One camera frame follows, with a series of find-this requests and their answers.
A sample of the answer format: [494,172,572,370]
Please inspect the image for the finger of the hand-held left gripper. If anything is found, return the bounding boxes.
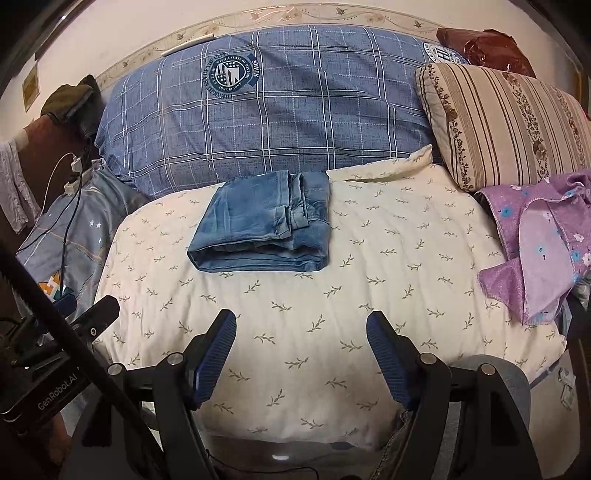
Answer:
[74,295,121,344]
[52,293,78,321]

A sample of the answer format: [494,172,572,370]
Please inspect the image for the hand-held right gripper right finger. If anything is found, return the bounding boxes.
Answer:
[366,311,541,480]

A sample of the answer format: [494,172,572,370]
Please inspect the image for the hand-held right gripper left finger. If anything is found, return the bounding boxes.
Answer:
[60,309,238,480]

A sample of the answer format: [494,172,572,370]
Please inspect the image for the blue denim pants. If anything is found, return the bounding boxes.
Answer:
[187,170,332,274]

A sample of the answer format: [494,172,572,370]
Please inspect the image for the cream leaf-print blanket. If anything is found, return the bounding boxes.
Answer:
[92,144,568,452]

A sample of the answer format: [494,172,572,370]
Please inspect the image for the white power strip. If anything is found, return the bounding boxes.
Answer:
[62,159,105,197]

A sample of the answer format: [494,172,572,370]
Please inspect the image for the grey hanging cloth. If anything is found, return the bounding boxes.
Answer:
[0,138,42,234]

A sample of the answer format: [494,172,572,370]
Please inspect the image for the brown wooden nightstand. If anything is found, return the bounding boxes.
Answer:
[16,113,105,232]

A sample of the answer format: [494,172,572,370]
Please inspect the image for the purple floral garment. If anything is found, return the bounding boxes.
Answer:
[475,168,591,326]

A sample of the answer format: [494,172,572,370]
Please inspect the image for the olive green cloth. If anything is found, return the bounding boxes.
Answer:
[41,75,105,134]

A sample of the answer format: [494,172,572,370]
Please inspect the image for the blue plaid pillow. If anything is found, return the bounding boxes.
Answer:
[95,24,469,199]

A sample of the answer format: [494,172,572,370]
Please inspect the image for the beige striped floral pillow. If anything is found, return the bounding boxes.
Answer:
[416,62,591,192]

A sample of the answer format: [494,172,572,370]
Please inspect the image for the reddish brown plastic bag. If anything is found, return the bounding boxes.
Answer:
[436,28,537,79]

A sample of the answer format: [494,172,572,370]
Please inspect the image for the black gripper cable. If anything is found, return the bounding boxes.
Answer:
[0,244,162,480]

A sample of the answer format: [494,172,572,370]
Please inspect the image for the black charger cable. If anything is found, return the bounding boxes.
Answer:
[58,178,84,296]

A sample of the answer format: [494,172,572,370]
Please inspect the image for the yellow wall picture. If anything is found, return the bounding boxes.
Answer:
[22,62,40,114]

